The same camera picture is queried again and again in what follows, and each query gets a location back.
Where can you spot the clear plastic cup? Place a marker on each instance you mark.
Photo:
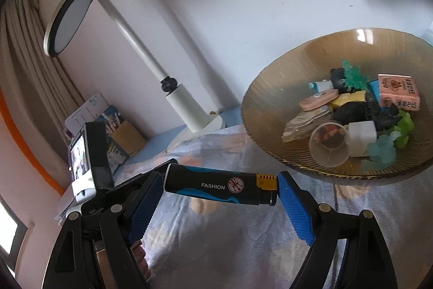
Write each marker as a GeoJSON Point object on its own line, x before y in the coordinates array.
{"type": "Point", "coordinates": [324, 153]}

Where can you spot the black lighter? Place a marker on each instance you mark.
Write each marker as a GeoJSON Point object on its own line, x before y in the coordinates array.
{"type": "Point", "coordinates": [209, 185]}

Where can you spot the window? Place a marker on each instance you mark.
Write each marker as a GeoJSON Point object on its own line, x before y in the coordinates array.
{"type": "Point", "coordinates": [10, 231]}

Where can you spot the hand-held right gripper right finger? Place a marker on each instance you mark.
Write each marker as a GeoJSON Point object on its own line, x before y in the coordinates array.
{"type": "Point", "coordinates": [296, 207]}

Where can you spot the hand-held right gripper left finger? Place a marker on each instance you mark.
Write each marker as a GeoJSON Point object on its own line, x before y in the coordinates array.
{"type": "Point", "coordinates": [142, 211]}

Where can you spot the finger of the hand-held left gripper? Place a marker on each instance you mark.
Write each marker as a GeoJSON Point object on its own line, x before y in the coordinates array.
{"type": "Point", "coordinates": [149, 170]}

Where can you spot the pink printed box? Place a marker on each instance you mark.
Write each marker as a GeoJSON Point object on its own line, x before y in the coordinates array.
{"type": "Point", "coordinates": [397, 92]}

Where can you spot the white printed box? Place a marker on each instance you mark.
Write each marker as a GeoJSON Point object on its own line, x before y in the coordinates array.
{"type": "Point", "coordinates": [91, 106]}

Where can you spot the green plastic plant toy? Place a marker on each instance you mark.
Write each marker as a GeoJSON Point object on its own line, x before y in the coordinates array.
{"type": "Point", "coordinates": [353, 79]}

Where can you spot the amber glass bowl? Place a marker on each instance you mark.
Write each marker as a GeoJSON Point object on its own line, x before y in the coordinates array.
{"type": "Point", "coordinates": [287, 86]}

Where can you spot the black bear figure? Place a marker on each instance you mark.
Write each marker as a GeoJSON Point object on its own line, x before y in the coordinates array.
{"type": "Point", "coordinates": [337, 77]}

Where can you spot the printed tablecloth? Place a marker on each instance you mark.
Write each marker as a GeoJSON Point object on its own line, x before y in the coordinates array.
{"type": "Point", "coordinates": [236, 241]}

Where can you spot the beige curtain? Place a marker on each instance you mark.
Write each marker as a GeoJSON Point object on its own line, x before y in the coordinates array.
{"type": "Point", "coordinates": [20, 55]}

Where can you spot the light green toy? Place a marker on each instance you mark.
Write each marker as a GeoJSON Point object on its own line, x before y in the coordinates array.
{"type": "Point", "coordinates": [404, 128]}

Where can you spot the white cube charger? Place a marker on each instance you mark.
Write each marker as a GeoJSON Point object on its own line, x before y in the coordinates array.
{"type": "Point", "coordinates": [362, 138]}

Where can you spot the small blue white figure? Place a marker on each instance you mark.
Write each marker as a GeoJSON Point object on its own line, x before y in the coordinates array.
{"type": "Point", "coordinates": [319, 86]}

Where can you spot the black dinosaur toy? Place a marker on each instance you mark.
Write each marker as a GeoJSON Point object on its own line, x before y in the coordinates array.
{"type": "Point", "coordinates": [358, 111]}

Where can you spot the person's left hand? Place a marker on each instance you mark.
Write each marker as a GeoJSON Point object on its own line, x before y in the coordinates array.
{"type": "Point", "coordinates": [140, 258]}

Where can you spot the brown cardboard box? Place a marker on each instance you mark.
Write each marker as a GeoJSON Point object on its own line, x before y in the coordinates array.
{"type": "Point", "coordinates": [130, 138]}

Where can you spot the pink oval case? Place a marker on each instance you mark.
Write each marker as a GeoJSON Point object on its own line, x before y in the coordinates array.
{"type": "Point", "coordinates": [318, 100]}

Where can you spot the clear packet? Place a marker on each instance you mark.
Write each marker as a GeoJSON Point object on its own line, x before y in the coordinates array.
{"type": "Point", "coordinates": [302, 123]}

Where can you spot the white desk lamp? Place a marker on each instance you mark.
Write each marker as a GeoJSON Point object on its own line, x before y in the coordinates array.
{"type": "Point", "coordinates": [184, 109]}

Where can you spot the teal translucent toy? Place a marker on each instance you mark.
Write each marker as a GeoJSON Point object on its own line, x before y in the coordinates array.
{"type": "Point", "coordinates": [382, 148]}

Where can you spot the yellow box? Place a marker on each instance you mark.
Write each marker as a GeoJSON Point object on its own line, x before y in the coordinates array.
{"type": "Point", "coordinates": [348, 99]}

